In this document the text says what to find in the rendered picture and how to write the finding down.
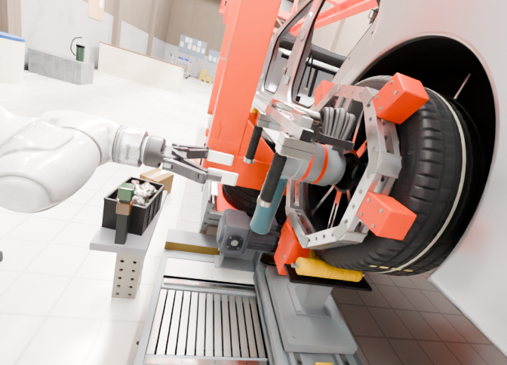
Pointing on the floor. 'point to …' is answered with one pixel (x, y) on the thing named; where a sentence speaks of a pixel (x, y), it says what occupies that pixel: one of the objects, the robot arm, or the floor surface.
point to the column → (127, 275)
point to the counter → (139, 68)
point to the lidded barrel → (11, 58)
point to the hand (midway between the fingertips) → (229, 168)
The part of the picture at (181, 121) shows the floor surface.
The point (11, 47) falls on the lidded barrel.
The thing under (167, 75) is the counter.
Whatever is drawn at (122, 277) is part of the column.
